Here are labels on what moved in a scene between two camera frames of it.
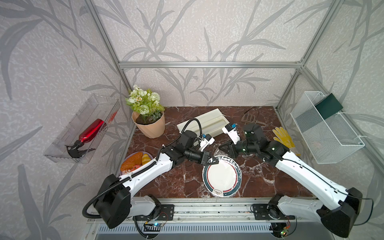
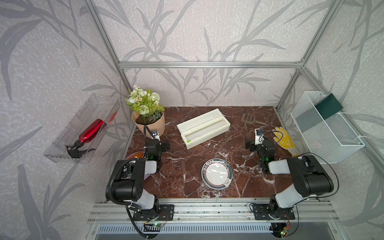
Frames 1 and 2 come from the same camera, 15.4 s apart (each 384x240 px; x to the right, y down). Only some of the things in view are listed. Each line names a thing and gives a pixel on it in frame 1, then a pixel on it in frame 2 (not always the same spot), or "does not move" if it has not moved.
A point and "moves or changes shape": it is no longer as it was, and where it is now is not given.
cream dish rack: [212, 123] does not move
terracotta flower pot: [152, 126] does not move
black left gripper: [204, 157] → [163, 148]
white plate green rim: [223, 179] moves or changes shape
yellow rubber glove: [283, 137] does not move
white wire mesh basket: [329, 140] does not move
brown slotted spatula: [250, 118] does not move
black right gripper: [230, 148] → [252, 147]
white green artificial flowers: [146, 103] does not move
